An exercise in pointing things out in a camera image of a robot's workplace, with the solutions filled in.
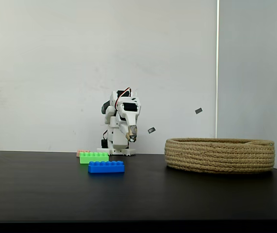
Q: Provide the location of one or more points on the blue lego block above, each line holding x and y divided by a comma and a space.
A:
106, 168

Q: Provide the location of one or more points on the green lego block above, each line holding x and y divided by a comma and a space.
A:
93, 158

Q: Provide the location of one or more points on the pink lego block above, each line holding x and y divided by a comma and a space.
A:
78, 154

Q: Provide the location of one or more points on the white vertical corner trim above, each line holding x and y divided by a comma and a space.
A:
217, 72

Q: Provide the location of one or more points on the dark tape piece on wall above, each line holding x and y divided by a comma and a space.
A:
198, 111
151, 130

